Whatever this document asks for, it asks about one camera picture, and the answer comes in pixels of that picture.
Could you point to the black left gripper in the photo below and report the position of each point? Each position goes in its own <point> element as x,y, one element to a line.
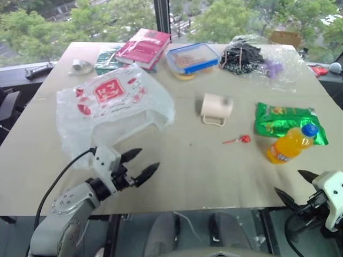
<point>120,178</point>

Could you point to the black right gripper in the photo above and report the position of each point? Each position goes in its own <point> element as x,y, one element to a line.
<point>316,206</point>

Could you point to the white plastic bag red print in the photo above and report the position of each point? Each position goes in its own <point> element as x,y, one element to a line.
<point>115,107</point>

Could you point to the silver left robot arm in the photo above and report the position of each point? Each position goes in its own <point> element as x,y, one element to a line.
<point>67,203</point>

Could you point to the orange juice bottle blue cap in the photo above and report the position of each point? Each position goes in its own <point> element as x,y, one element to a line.
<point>289,146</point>

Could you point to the black table leg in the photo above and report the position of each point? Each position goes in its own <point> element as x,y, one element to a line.
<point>112,235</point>
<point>266,230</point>

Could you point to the green snack bag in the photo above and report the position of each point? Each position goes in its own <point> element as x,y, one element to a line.
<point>278,120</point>

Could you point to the red lollipop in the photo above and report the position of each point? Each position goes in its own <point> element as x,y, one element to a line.
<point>245,139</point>

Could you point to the dark grey rounded shape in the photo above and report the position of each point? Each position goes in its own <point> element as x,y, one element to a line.
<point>160,235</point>

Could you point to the beige mug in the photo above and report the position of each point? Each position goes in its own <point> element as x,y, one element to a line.
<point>215,105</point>

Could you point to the yellow round coaster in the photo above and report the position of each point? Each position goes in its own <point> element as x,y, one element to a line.
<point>185,76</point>

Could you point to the green packet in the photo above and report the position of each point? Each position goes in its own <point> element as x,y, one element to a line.
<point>103,65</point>

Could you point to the small white roll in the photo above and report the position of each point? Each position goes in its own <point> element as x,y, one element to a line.
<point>77,65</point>

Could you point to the pink hardcover book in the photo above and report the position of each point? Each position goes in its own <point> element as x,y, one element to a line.
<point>144,45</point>

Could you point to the clear container blue lid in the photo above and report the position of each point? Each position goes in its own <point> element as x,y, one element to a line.
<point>191,57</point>

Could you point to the red object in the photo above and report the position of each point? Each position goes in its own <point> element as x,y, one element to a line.
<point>320,70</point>

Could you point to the purple plastic item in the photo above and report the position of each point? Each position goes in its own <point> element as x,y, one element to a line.
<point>273,68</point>

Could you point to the grey ball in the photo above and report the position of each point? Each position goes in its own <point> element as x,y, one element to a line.
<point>335,67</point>

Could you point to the clear plastic bag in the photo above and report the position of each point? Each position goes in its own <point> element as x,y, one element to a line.
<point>286,61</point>

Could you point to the black tool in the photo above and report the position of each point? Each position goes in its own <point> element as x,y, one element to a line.
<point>37,71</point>

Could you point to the black chair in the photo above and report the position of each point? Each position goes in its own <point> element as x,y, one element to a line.
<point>9,107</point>

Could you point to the brown cardboard box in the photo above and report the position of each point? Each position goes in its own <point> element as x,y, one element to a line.
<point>285,38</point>

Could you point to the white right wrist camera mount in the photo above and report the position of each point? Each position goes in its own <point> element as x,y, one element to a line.
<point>332,187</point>

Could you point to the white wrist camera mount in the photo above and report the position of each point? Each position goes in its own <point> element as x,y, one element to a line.
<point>103,163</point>
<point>332,187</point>

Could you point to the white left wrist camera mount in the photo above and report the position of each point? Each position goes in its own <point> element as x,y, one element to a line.
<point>103,163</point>

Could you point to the dark window post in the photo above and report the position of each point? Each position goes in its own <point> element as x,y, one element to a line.
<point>162,16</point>

